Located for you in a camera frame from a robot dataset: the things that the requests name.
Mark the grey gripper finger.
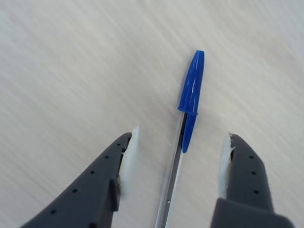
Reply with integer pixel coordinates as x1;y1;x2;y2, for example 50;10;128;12
20;125;141;228
210;133;295;228

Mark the blue capped ballpoint pen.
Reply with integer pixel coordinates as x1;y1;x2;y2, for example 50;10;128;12
154;49;206;228

